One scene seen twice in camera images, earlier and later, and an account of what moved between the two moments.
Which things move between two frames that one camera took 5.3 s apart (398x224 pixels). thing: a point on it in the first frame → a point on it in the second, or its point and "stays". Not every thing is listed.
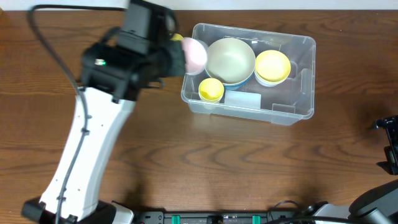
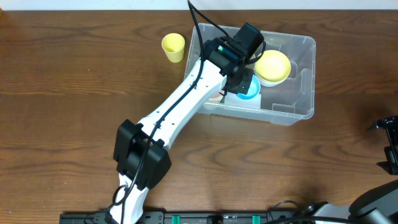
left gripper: [175, 58] → [240, 83]
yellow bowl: [272, 66] stays
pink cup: [195, 55] → [216, 98]
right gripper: [389, 137] stays
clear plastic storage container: [254, 74] stays
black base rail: [282, 217] stays
